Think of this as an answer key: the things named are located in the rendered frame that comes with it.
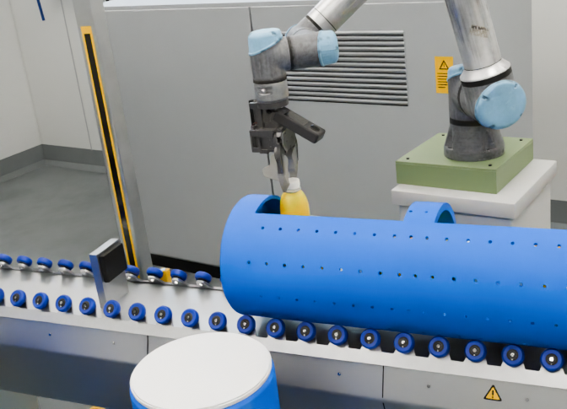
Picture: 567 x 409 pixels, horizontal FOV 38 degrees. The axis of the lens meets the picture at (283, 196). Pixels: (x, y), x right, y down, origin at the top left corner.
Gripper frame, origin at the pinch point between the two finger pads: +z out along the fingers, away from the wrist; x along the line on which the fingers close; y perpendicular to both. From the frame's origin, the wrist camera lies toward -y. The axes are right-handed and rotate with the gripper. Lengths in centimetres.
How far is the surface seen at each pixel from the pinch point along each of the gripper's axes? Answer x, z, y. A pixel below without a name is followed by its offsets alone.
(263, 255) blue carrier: 18.5, 9.6, -0.1
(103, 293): 11, 28, 52
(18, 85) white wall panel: -342, 59, 391
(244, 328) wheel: 17.4, 29.3, 8.1
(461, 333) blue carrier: 17, 24, -42
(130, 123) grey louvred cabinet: -182, 41, 173
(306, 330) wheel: 16.7, 28.5, -7.2
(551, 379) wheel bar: 17, 33, -59
